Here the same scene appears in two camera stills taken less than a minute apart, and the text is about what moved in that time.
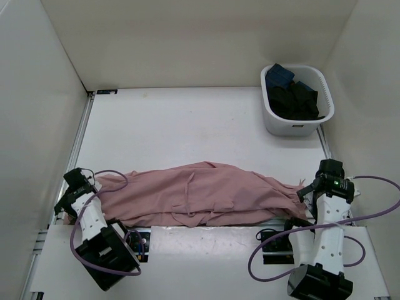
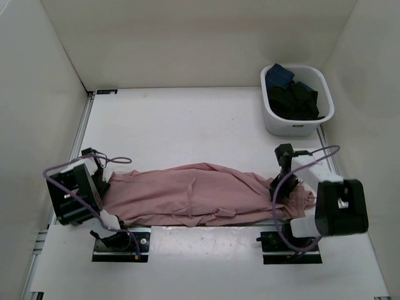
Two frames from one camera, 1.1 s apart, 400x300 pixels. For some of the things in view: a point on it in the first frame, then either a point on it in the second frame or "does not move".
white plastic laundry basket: (315, 78) does not move
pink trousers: (194, 193) does not move
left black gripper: (62, 204) → (104, 189)
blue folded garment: (279, 77) does not move
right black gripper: (304, 191) → (285, 192)
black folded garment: (295, 101) does not move
